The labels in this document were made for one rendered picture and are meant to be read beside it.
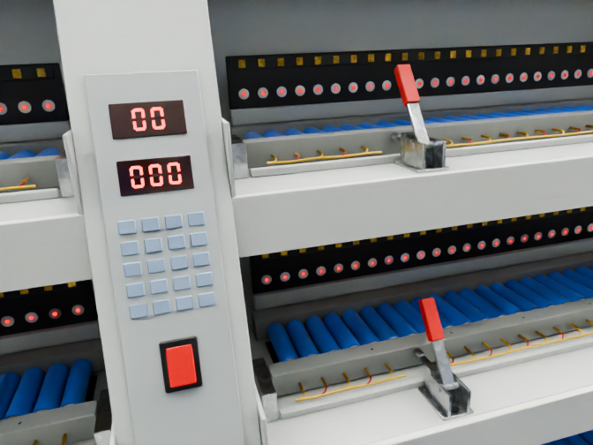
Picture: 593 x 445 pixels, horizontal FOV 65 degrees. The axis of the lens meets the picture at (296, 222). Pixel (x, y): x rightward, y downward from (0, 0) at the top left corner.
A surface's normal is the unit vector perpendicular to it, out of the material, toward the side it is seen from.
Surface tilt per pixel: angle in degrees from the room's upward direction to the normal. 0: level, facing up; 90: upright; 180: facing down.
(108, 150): 90
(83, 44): 90
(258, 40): 90
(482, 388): 16
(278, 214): 106
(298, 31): 90
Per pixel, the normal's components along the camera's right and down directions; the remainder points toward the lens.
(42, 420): -0.04, -0.94
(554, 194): 0.27, 0.30
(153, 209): 0.25, 0.02
